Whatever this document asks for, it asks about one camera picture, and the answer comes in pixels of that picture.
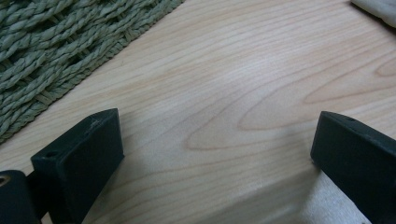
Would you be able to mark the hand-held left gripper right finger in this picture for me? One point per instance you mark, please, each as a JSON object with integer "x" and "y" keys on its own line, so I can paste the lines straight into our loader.
{"x": 358, "y": 161}

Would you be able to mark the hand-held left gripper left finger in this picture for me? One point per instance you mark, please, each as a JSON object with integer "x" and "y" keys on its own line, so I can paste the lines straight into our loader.
{"x": 77, "y": 155}

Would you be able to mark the green woven basket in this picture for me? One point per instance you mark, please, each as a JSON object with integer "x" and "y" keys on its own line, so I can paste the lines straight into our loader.
{"x": 46, "y": 46}

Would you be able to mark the beige cloth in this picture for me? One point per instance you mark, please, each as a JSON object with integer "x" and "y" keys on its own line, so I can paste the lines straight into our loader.
{"x": 378, "y": 7}

